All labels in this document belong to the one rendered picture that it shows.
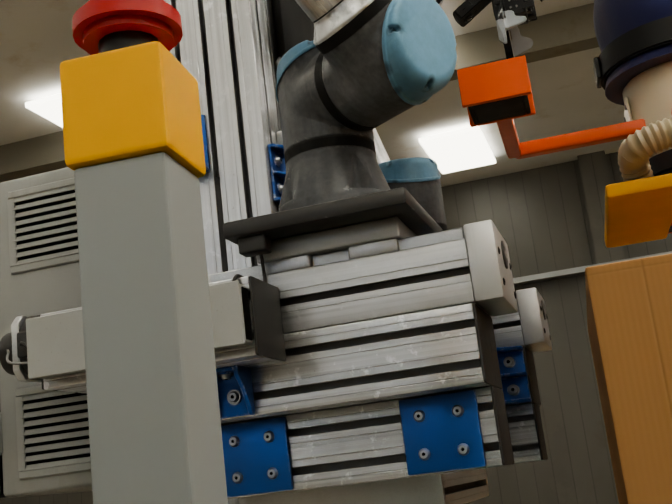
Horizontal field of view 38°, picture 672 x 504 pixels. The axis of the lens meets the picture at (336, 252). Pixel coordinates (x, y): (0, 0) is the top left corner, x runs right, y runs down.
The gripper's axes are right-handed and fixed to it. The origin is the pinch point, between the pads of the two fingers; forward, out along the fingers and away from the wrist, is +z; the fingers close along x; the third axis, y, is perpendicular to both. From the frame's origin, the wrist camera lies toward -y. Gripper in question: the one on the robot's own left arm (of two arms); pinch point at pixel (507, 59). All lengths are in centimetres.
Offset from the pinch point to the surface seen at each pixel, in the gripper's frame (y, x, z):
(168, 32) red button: -12, -135, 50
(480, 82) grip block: 1, -74, 33
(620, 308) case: 12, -69, 63
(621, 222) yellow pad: 15, -40, 47
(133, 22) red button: -14, -138, 50
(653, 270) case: 17, -69, 59
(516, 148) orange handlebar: 2, -49, 35
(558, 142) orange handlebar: 8, -45, 34
